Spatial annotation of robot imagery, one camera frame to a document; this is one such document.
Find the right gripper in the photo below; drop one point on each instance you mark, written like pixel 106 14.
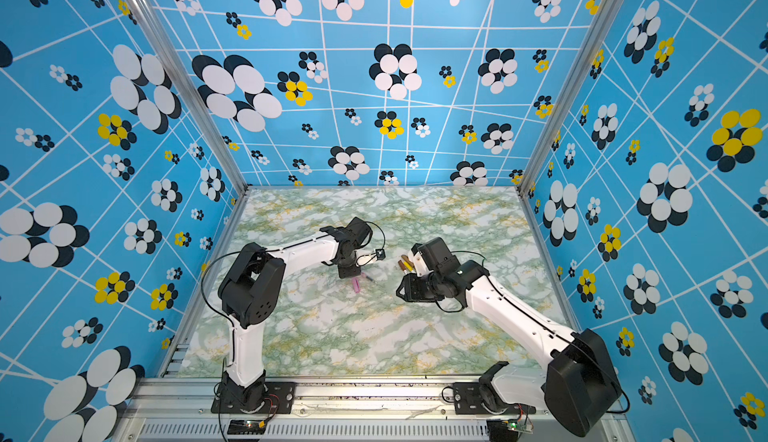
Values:
pixel 410 282

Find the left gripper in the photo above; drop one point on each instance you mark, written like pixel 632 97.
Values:
pixel 348 274

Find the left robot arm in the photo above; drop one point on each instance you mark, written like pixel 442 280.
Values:
pixel 249 295

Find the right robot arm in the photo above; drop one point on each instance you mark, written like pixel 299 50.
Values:
pixel 579 384

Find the right circuit board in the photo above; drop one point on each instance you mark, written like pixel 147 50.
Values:
pixel 507 430

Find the circuit board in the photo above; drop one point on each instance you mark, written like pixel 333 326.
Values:
pixel 507 430
pixel 246 427

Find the left circuit board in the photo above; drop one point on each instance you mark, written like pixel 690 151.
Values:
pixel 246 427

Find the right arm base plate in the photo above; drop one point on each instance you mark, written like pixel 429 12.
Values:
pixel 472 398

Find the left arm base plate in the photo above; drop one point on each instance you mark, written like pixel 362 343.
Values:
pixel 267 398

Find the left corner aluminium post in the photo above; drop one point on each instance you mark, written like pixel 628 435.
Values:
pixel 159 40

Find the corner aluminium post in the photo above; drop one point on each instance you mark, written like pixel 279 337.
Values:
pixel 159 40
pixel 576 77

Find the aluminium front rail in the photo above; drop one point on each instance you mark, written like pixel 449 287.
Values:
pixel 325 409

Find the right corner aluminium post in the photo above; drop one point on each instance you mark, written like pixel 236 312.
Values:
pixel 576 77

